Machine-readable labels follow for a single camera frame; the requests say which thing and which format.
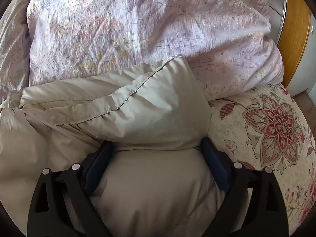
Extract white puffer down jacket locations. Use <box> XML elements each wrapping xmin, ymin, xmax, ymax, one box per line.
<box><xmin>1</xmin><ymin>56</ymin><xmax>224</xmax><ymax>236</ymax></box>

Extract floral cream bedspread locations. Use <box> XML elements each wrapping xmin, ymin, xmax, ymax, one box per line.
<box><xmin>208</xmin><ymin>84</ymin><xmax>315</xmax><ymax>233</ymax></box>

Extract lower lilac patterned pillow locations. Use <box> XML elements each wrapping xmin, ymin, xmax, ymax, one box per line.
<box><xmin>187</xmin><ymin>33</ymin><xmax>284</xmax><ymax>101</ymax></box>

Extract lilac patterned pillow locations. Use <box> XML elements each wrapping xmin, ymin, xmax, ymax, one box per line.
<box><xmin>187</xmin><ymin>33</ymin><xmax>284</xmax><ymax>101</ymax></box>
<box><xmin>27</xmin><ymin>0</ymin><xmax>271</xmax><ymax>86</ymax></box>

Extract upper lilac patterned pillow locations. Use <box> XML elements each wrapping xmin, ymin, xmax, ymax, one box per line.
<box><xmin>27</xmin><ymin>0</ymin><xmax>271</xmax><ymax>86</ymax></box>

